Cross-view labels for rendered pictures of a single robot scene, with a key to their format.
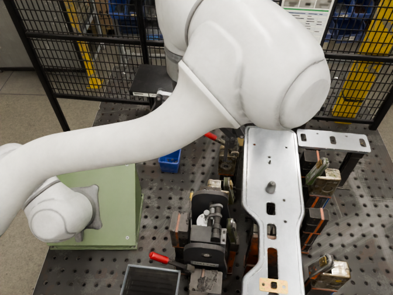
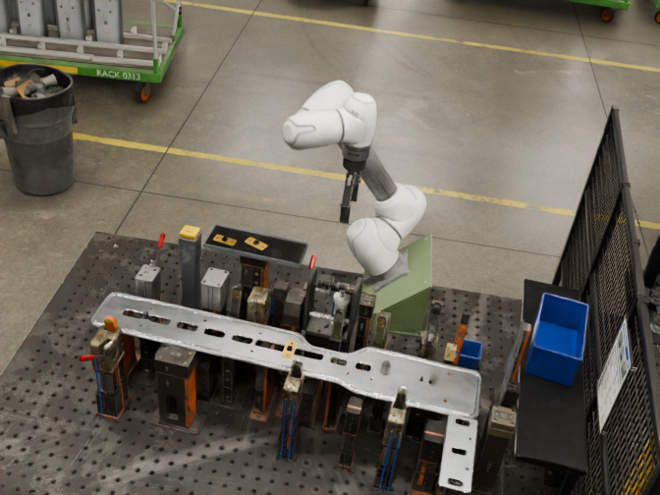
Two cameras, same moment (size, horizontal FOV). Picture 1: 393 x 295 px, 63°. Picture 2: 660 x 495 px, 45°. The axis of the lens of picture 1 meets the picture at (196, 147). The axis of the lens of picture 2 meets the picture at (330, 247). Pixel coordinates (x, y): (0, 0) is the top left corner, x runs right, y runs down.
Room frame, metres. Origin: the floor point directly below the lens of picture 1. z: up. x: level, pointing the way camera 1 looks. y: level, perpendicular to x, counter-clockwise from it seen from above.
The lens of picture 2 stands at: (0.47, -2.19, 2.95)
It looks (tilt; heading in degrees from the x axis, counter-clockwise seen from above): 37 degrees down; 92
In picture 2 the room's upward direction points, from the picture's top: 6 degrees clockwise
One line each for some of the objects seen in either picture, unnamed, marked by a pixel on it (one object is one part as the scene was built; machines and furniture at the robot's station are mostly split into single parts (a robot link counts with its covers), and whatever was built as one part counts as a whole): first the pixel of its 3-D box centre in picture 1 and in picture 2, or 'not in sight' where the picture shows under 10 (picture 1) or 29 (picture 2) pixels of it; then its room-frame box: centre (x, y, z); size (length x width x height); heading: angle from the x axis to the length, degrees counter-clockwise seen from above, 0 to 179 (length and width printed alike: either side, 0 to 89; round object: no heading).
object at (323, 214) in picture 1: (308, 231); (351, 434); (0.55, -0.43, 0.84); 0.11 x 0.08 x 0.29; 83
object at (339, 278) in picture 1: (318, 286); (291, 415); (0.34, -0.41, 0.87); 0.12 x 0.09 x 0.35; 83
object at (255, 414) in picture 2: not in sight; (265, 376); (0.22, -0.22, 0.84); 0.17 x 0.06 x 0.29; 83
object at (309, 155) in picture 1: (305, 176); (428, 458); (0.81, -0.48, 0.84); 0.11 x 0.10 x 0.28; 83
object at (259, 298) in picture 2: not in sight; (256, 333); (0.16, -0.05, 0.89); 0.13 x 0.11 x 0.38; 83
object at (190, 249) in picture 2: not in sight; (191, 279); (-0.14, 0.16, 0.92); 0.08 x 0.08 x 0.44; 83
